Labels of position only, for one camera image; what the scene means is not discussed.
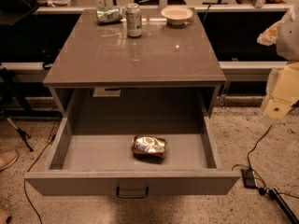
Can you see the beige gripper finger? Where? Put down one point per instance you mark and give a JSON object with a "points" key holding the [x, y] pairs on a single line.
{"points": [[269, 36], [282, 92]]}

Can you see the crushed orange soda can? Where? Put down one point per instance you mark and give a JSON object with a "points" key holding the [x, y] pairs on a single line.
{"points": [[149, 145]]}

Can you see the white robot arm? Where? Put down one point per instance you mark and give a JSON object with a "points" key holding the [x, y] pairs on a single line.
{"points": [[287, 45]]}

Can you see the upright white green can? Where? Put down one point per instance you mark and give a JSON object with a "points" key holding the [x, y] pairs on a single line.
{"points": [[133, 20]]}

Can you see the green can lying down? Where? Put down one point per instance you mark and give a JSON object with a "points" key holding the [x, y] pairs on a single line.
{"points": [[108, 14]]}

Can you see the grey cabinet with glossy top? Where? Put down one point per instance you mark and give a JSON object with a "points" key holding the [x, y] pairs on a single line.
{"points": [[163, 56]]}

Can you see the open grey top drawer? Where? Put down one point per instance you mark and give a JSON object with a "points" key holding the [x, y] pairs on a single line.
{"points": [[91, 154]]}

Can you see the black power adapter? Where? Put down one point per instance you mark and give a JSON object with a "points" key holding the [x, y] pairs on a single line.
{"points": [[248, 179]]}

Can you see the white bowl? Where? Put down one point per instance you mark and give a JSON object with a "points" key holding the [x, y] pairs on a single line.
{"points": [[176, 15]]}

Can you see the white label under countertop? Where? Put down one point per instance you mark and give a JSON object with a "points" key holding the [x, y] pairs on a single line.
{"points": [[104, 92]]}

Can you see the brown shoe upper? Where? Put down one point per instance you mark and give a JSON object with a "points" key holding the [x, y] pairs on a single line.
{"points": [[7, 159]]}

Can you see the brown shoe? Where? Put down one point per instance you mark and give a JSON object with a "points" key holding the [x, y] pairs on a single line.
{"points": [[7, 159], [5, 215]]}

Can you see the brown shoe lower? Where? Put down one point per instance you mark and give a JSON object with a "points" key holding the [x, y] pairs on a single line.
{"points": [[5, 215]]}

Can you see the black drawer handle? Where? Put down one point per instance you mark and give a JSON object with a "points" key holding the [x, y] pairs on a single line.
{"points": [[132, 193]]}

